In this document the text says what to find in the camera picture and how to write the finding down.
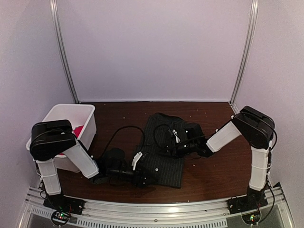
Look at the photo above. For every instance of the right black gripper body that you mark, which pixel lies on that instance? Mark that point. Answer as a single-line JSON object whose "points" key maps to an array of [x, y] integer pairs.
{"points": [[179, 152]]}

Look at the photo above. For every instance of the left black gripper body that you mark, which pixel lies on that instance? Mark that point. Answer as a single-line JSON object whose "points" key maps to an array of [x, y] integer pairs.
{"points": [[135, 180]]}

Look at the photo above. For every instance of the dark pinstriped shirt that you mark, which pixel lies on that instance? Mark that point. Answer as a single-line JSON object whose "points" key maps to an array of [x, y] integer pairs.
{"points": [[168, 139]]}

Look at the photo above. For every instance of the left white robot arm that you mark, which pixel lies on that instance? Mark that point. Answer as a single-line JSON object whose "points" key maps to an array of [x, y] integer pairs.
{"points": [[111, 163]]}

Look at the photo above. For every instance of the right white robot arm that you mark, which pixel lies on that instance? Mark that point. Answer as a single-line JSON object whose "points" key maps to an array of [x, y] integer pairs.
{"points": [[257, 128]]}

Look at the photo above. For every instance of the red garment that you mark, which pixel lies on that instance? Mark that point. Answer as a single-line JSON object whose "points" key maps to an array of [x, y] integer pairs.
{"points": [[76, 132]]}

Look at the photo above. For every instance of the left round circuit board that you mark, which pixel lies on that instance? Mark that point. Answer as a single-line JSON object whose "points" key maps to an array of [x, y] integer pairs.
{"points": [[59, 218]]}

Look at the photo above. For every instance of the round circuit board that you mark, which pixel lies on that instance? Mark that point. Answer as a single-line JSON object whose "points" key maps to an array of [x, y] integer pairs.
{"points": [[251, 218], [59, 218]]}

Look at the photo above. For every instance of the right round circuit board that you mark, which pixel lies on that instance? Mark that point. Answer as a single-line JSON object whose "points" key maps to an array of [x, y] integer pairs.
{"points": [[251, 218]]}

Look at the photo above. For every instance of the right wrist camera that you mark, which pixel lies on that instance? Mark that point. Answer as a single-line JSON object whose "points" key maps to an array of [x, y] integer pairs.
{"points": [[174, 135]]}

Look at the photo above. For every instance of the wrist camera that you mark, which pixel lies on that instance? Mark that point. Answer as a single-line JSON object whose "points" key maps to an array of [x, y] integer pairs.
{"points": [[135, 160], [174, 135]]}

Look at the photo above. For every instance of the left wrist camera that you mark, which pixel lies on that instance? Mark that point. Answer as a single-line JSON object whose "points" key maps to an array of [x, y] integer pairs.
{"points": [[135, 160]]}

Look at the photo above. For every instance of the front aluminium rail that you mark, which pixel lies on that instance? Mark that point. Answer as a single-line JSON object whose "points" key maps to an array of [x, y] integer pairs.
{"points": [[103, 214]]}

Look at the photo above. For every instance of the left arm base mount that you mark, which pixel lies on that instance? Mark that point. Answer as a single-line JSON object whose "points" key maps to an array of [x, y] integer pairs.
{"points": [[64, 204]]}

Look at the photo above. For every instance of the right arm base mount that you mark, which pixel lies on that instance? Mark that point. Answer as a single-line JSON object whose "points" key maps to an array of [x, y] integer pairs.
{"points": [[251, 201]]}

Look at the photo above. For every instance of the right aluminium frame post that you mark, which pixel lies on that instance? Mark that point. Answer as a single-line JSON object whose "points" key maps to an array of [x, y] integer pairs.
{"points": [[247, 46]]}

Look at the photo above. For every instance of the aluminium frame post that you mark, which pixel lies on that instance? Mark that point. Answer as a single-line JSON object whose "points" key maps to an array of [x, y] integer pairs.
{"points": [[62, 51], [247, 46]]}

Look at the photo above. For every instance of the left aluminium frame post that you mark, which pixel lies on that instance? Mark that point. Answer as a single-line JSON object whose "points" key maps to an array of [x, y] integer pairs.
{"points": [[62, 51]]}

